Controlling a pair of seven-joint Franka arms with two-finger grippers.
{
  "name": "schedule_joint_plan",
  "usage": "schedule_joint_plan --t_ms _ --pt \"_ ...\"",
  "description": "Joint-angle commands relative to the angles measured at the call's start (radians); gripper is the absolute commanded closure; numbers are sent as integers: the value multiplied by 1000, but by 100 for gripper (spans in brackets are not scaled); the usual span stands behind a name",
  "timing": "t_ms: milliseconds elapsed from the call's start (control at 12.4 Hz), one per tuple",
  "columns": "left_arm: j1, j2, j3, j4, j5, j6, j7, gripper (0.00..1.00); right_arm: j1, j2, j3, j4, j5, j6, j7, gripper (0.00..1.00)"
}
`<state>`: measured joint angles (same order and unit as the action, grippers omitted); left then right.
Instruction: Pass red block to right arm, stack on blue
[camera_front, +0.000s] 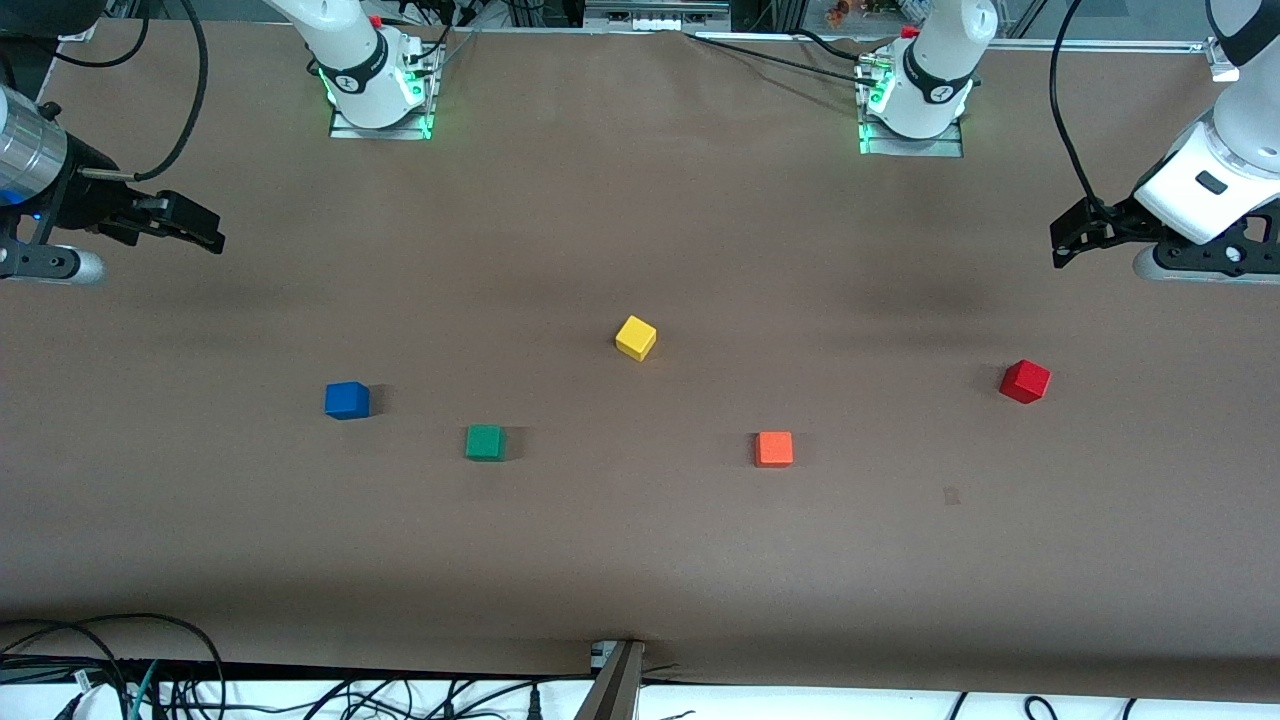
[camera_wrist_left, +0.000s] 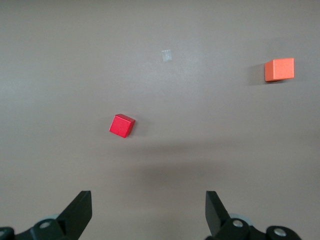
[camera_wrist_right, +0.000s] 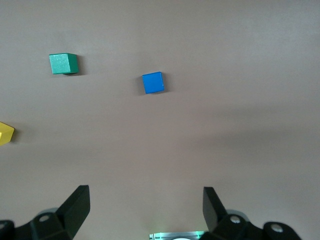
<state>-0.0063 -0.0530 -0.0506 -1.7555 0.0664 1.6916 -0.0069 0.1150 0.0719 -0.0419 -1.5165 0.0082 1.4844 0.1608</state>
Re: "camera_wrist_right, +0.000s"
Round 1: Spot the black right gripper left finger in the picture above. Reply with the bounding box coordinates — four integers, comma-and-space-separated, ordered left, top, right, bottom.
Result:
0, 185, 91, 240

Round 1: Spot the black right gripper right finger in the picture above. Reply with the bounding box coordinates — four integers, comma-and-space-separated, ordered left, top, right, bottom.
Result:
199, 186, 303, 240

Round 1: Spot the yellow block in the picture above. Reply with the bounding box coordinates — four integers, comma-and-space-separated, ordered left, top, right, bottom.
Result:
0, 121, 16, 147

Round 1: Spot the blue block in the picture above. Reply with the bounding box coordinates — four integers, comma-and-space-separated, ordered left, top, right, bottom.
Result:
141, 71, 166, 95

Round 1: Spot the green block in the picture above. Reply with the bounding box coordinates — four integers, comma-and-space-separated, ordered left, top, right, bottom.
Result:
48, 52, 80, 75

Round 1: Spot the aluminium right arm base plate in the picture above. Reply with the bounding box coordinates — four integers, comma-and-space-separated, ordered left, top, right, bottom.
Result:
149, 231, 205, 240

